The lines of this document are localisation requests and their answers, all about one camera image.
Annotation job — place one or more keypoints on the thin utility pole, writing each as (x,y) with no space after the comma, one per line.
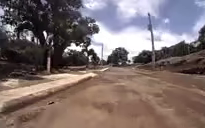
(102,53)

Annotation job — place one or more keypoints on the small thin-trunked tree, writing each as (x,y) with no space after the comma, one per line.
(94,56)

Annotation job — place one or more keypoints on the round dark tree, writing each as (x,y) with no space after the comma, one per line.
(118,56)

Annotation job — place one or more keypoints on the brown brick road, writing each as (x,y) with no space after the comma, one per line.
(130,100)

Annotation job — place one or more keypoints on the grey utility pole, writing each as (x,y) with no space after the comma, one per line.
(152,50)

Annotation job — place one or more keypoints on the large dark tree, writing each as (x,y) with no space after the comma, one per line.
(60,23)

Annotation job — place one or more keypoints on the row of trees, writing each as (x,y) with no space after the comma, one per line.
(176,50)

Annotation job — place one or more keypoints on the pale concrete pavement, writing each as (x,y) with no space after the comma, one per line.
(30,91)

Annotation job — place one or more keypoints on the dark bushes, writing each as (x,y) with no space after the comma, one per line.
(20,53)

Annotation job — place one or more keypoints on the earth embankment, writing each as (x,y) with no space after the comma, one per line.
(190,63)

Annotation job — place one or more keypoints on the pale post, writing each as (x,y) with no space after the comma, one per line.
(49,61)

